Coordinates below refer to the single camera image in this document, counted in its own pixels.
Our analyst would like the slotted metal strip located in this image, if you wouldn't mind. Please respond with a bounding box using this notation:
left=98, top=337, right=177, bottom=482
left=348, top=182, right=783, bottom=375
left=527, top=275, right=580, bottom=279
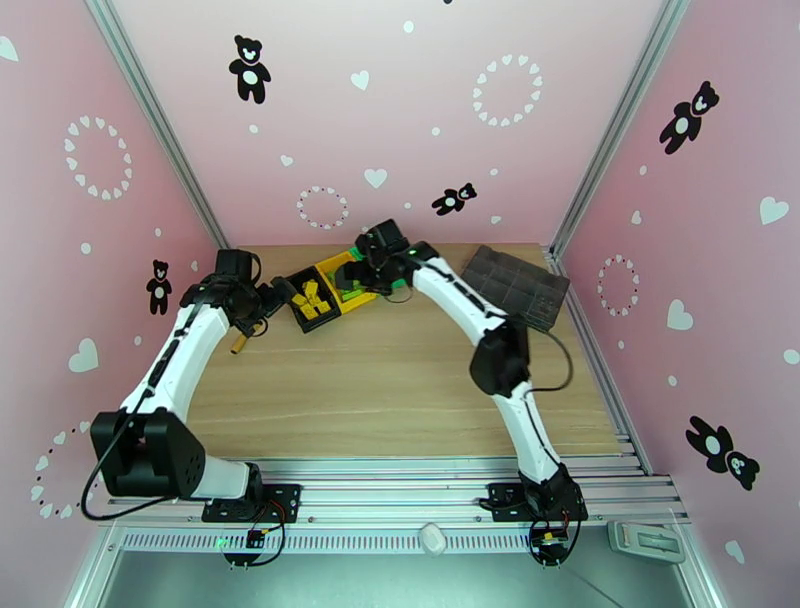
left=118, top=527, right=611, bottom=554

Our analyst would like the black teddy bear sticker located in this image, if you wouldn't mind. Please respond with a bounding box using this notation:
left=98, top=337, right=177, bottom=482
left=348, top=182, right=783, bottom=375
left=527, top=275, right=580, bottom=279
left=724, top=451, right=762, bottom=492

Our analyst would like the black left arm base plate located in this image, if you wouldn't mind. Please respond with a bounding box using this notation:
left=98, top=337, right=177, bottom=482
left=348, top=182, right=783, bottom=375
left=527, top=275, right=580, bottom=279
left=201, top=482, right=303, bottom=524

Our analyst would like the yellow plastic bin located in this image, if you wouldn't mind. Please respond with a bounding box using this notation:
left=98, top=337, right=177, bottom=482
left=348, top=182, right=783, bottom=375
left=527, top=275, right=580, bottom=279
left=314, top=249, right=381, bottom=316

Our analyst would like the dark compartment organizer tray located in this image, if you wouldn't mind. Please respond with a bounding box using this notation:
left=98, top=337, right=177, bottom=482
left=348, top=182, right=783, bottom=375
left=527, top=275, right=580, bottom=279
left=461, top=244, right=571, bottom=333

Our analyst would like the wooden handle screwdriver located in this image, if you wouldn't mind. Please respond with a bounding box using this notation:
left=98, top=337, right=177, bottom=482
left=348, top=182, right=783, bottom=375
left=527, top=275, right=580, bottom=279
left=229, top=318, right=267, bottom=356

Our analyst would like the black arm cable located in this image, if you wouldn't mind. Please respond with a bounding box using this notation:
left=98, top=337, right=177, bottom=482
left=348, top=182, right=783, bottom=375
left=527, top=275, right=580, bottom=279
left=79, top=406, right=179, bottom=521
left=521, top=324, right=575, bottom=394

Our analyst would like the black plastic bin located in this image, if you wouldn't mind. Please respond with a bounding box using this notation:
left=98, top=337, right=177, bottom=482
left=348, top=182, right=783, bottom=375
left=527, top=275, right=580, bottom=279
left=279, top=265, right=344, bottom=336

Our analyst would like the aluminium frame post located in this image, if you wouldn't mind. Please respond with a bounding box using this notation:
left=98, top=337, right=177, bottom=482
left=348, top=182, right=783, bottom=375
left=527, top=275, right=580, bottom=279
left=84, top=0, right=234, bottom=264
left=549, top=0, right=695, bottom=258

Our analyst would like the grey plastic clip holder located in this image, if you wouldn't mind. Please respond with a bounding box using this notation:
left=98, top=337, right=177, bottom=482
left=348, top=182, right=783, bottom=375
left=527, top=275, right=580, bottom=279
left=607, top=520, right=688, bottom=567

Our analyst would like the green plastic bin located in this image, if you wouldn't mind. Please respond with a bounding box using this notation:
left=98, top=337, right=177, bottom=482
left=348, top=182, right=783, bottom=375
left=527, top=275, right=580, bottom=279
left=347, top=245, right=415, bottom=296

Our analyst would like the aluminium rail base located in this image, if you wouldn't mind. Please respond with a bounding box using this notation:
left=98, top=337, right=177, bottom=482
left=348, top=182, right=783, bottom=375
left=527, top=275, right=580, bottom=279
left=99, top=457, right=692, bottom=526

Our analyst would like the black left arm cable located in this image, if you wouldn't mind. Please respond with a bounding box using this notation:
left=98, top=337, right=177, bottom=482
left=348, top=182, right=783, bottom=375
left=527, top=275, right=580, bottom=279
left=79, top=406, right=179, bottom=521

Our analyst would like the white round plastic knob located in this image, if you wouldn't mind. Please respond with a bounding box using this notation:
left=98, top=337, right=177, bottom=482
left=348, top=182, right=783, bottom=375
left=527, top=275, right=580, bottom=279
left=417, top=522, right=449, bottom=558

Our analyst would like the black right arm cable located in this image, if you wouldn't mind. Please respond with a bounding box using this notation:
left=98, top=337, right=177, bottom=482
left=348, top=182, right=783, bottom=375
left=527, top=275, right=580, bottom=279
left=521, top=324, right=575, bottom=394

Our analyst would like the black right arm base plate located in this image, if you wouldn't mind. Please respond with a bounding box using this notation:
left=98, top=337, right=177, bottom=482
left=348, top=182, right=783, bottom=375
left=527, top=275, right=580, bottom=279
left=487, top=482, right=589, bottom=524

